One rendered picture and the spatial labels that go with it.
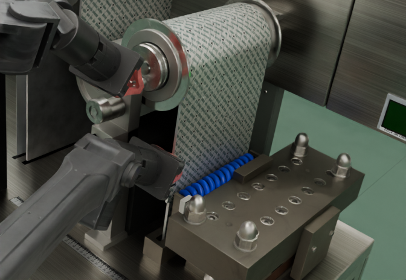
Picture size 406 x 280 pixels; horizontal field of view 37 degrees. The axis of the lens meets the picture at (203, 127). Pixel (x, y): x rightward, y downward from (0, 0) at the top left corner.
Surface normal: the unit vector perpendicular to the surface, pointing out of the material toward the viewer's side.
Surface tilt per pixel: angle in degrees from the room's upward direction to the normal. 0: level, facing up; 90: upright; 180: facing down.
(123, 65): 52
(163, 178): 59
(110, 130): 0
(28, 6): 17
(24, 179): 0
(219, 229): 0
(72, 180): 12
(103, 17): 92
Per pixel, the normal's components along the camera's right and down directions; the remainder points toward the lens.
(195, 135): 0.77, 0.40
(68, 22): -0.40, -0.30
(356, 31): -0.63, 0.29
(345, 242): 0.14, -0.86
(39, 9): 0.42, -0.75
